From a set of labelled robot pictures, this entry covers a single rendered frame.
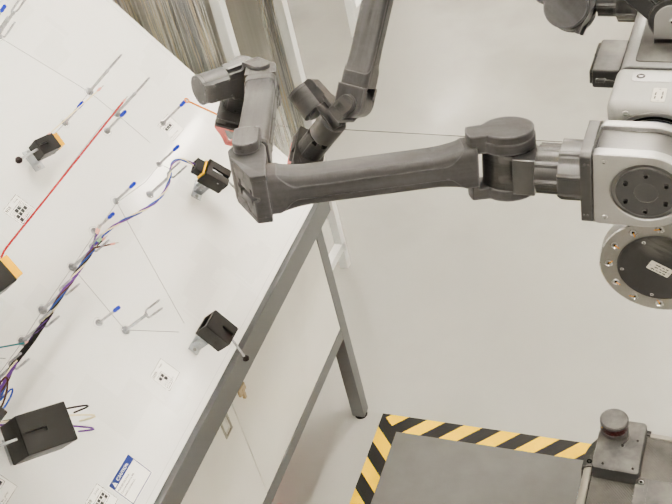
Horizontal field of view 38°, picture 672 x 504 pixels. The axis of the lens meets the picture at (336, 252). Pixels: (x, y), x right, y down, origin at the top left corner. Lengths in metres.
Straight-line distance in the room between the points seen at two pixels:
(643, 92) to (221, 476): 1.24
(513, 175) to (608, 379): 1.70
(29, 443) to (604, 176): 0.96
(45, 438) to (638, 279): 1.02
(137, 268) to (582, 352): 1.57
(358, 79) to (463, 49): 2.74
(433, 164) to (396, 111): 2.87
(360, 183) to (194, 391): 0.74
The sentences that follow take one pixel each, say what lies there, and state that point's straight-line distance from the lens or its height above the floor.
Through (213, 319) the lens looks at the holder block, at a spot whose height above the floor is 1.01.
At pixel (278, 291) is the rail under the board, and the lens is 2.21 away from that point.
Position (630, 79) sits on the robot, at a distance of 1.45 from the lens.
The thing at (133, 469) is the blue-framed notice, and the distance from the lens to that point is 1.88.
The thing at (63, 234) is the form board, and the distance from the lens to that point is 1.98.
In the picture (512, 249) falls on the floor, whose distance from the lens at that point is 3.47.
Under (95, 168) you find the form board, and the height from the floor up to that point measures 1.23.
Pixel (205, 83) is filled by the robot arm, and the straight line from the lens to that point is 1.84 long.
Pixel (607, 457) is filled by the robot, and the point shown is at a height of 0.28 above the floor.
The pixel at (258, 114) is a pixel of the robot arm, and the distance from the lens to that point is 1.63.
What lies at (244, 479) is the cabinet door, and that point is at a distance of 2.28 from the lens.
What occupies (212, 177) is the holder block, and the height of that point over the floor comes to 1.13.
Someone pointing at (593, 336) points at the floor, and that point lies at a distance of 3.16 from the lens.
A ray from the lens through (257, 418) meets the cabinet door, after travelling 2.29.
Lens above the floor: 2.30
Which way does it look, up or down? 40 degrees down
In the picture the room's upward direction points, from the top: 14 degrees counter-clockwise
